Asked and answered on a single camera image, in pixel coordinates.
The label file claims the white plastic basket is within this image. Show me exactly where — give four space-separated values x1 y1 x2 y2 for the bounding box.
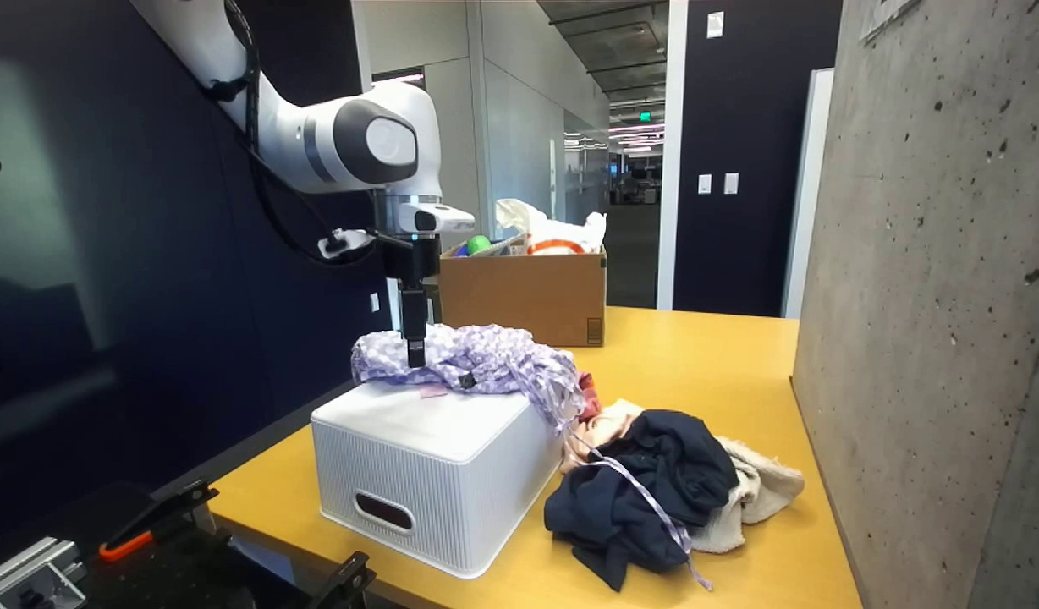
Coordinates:
308 377 570 587

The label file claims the pink cloth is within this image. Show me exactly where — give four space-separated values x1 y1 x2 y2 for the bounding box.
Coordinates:
571 370 603 428

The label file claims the dark navy garment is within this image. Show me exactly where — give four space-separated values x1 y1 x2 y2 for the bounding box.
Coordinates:
543 407 746 597

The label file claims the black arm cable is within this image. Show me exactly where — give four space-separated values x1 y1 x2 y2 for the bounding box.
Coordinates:
202 0 333 263

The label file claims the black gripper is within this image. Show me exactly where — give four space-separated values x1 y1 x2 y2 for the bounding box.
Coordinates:
380 229 443 371

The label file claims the orange black bar clamp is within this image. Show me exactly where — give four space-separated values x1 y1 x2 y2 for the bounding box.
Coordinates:
308 549 380 609
91 483 223 572

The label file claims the beige garment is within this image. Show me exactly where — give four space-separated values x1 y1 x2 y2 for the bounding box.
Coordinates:
581 396 810 558

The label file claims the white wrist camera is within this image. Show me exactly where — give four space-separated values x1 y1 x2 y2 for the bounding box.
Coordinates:
315 227 380 261

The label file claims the purple white checkered dress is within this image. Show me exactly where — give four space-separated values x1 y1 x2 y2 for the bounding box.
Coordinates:
348 322 590 441

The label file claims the aluminium profile rail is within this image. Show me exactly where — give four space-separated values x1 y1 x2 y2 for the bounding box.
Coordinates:
0 536 87 609

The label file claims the orange ring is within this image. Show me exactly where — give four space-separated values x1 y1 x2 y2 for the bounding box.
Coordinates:
528 237 590 261

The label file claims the black perforated breadboard plate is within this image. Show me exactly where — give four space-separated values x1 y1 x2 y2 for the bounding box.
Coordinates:
81 500 377 609

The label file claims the thin lavender fabric strap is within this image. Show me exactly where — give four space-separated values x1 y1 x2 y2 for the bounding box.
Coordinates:
578 446 718 597

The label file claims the brown cardboard box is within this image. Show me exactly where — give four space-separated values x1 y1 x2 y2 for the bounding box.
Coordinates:
437 252 613 353

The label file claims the white door frame post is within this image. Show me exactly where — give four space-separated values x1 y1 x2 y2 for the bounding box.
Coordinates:
651 0 694 314

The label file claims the white leaning panel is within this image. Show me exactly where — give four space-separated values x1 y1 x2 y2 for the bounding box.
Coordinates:
780 66 840 322

